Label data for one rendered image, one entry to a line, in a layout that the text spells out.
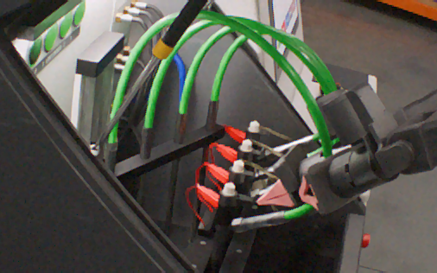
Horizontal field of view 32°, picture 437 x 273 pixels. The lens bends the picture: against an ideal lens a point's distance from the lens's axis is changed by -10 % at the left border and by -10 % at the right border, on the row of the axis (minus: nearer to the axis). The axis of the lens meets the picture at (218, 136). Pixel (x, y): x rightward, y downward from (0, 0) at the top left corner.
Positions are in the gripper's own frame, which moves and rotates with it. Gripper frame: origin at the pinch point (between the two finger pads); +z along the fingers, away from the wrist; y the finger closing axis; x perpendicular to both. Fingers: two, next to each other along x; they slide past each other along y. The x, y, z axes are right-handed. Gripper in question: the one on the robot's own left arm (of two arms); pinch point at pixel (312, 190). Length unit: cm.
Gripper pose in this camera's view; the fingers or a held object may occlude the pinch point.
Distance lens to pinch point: 116.4
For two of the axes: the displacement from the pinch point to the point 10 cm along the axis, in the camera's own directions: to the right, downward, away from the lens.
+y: -8.2, 3.5, -4.6
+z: -3.9, 2.4, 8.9
